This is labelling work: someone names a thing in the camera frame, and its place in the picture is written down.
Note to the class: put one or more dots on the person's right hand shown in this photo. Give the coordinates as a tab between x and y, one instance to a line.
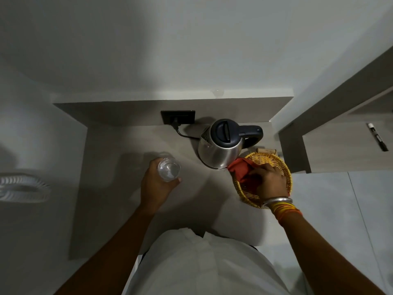
271	185

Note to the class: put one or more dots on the person's left hand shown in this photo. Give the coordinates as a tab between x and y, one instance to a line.
152	190

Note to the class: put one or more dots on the person's left thumb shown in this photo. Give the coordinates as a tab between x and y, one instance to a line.
175	181

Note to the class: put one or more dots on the person's right fingers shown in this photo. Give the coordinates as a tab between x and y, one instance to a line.
254	174

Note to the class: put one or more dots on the clear drinking glass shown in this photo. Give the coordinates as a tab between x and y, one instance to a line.
169	171

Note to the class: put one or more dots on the red cloth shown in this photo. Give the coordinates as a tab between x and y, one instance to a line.
241	170

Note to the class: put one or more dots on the person's left forearm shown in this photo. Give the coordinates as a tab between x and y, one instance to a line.
122	242

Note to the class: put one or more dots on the person's right forearm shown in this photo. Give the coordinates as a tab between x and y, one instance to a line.
319	254

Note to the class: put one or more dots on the small brown paper sachet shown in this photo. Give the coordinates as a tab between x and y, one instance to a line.
266	150

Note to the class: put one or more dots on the yellow wicker basket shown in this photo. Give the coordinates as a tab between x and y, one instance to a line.
284	173

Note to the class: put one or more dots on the silver bangle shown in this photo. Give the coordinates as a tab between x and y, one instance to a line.
280	200

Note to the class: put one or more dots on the stainless steel electric kettle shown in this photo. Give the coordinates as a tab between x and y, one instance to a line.
216	150

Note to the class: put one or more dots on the orange and yellow bangles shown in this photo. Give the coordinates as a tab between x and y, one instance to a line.
287	210

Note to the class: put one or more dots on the black power plug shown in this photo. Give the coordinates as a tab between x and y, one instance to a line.
175	122

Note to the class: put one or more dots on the wooden shelf unit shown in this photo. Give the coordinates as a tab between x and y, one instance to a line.
337	147

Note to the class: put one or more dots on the white garment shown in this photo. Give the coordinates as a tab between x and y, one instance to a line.
208	267

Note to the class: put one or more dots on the black marker pen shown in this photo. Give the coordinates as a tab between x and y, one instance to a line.
377	137

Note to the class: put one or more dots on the black wall socket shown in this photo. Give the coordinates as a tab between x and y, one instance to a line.
187	116

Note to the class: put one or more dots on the small clear wall hook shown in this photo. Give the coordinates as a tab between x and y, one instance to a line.
218	92

